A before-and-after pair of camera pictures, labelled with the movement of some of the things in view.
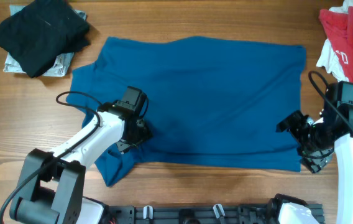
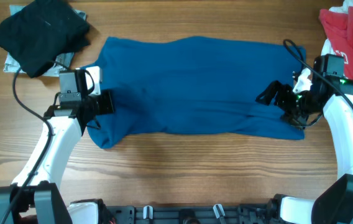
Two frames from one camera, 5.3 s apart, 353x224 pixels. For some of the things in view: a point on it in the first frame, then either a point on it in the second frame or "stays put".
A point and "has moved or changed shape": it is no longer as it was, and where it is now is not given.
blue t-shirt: (210, 101) has moved or changed shape
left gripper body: (137, 135) → (105, 103)
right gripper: (299, 134) → (287, 101)
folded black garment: (41, 33) stays put
